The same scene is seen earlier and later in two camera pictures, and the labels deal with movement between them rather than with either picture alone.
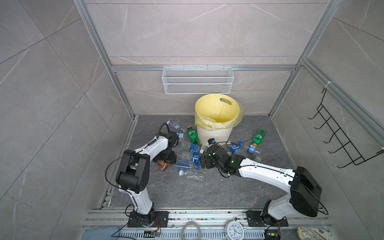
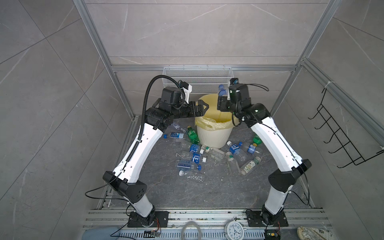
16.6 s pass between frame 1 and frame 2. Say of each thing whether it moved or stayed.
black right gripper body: moved
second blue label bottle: stayed
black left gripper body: moved
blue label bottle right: stayed
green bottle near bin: stayed
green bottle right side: stayed
